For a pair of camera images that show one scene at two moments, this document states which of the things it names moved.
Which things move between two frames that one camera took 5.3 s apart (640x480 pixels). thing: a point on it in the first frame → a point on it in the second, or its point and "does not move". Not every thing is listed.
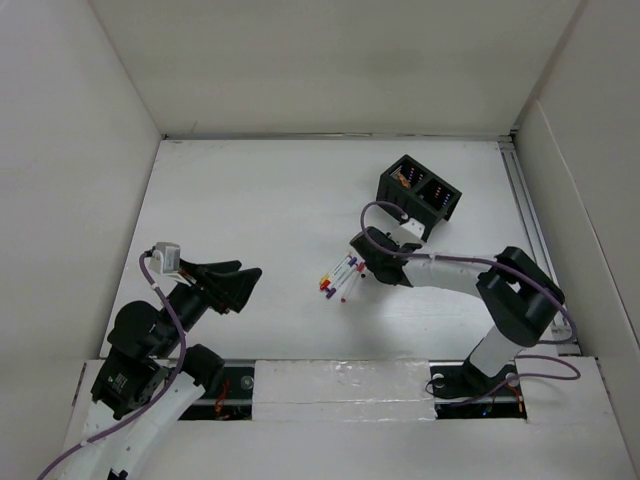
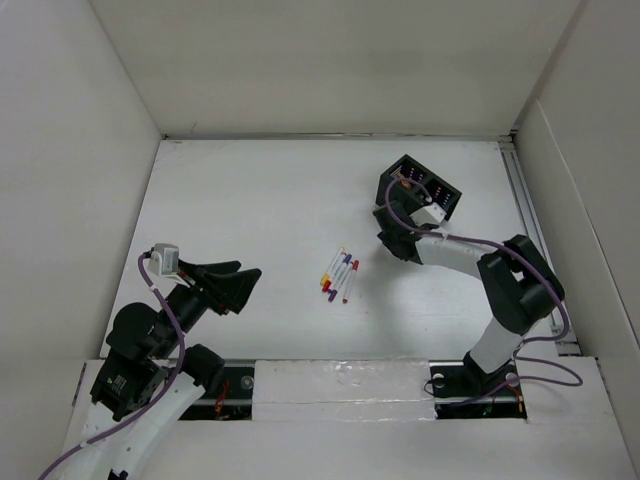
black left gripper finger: x=236 y=288 does not move
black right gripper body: x=376 y=269 → x=388 y=242
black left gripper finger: x=198 y=269 does not move
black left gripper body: x=191 y=301 does not move
